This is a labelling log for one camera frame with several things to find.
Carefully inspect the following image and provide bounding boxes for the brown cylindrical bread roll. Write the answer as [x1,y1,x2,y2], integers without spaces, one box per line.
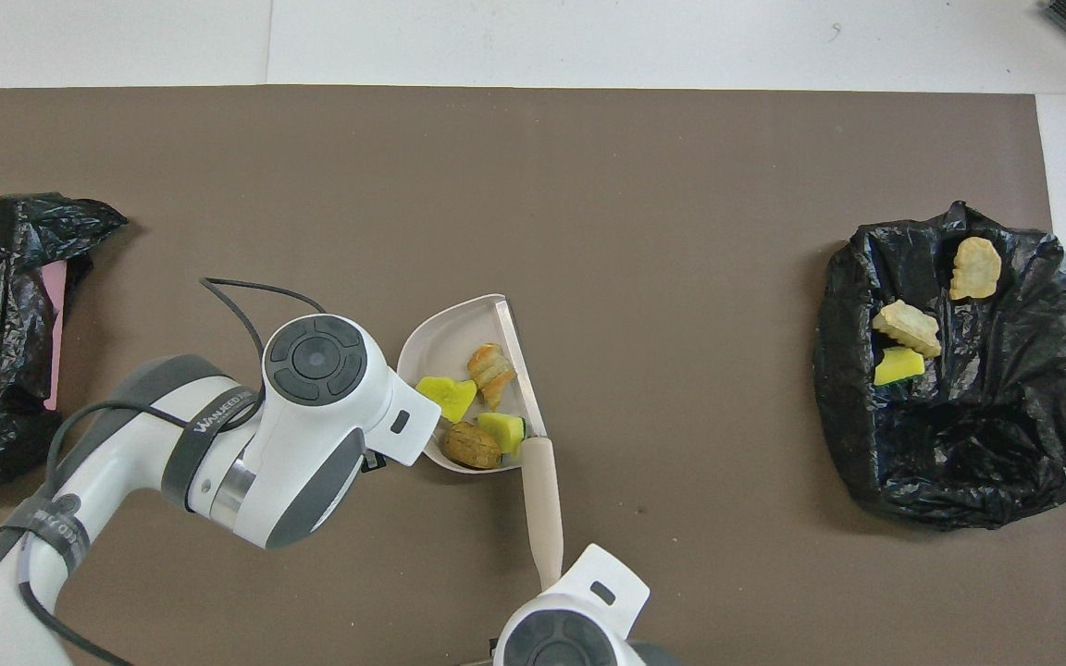
[442,422,503,470]

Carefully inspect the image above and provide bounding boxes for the pink plastic bin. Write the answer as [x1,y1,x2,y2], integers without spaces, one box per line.
[41,261,68,412]

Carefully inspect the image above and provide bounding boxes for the notched yellow sponge piece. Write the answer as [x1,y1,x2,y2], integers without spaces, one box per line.
[416,376,478,424]

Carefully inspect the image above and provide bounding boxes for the beige plastic dustpan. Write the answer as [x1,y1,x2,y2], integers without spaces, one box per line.
[397,294,549,475]

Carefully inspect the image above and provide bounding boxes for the brown table mat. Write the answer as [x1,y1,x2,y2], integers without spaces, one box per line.
[0,86,1066,666]

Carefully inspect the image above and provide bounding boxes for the beige hand brush black bristles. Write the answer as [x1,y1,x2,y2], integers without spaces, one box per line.
[519,435,565,593]

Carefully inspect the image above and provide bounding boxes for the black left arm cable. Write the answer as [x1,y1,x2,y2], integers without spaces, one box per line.
[19,276,328,666]

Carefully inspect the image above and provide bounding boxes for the beige torn bread piece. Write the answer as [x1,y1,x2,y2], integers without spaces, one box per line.
[872,299,943,358]

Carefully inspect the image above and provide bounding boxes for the yellow sponge wedge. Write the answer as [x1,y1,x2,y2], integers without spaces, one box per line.
[477,413,527,454]

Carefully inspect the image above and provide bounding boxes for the small golden croissant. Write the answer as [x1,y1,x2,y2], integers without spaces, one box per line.
[949,237,1003,301]

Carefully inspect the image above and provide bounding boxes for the open black trash bag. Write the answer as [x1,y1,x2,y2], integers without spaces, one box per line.
[812,201,1066,531]

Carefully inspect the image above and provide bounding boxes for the yellow sponge piece green-backed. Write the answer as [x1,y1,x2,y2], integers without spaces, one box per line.
[874,346,926,388]

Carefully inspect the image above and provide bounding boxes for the long twisted croissant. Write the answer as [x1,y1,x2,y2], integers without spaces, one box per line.
[467,343,517,411]

